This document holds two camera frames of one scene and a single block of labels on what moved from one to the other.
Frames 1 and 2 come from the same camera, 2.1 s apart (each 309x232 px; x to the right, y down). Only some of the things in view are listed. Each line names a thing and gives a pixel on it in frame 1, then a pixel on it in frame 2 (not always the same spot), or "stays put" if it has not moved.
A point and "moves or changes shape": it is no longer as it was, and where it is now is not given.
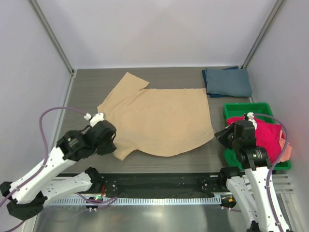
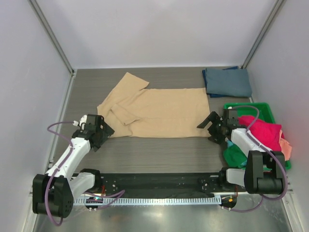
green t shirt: [230, 157] stays put
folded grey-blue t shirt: [233, 82] stays put
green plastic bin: [261, 110] stays put
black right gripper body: [228, 138] to [216, 131]
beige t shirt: [158, 122] moves or changes shape
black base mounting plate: [112, 184] stays put
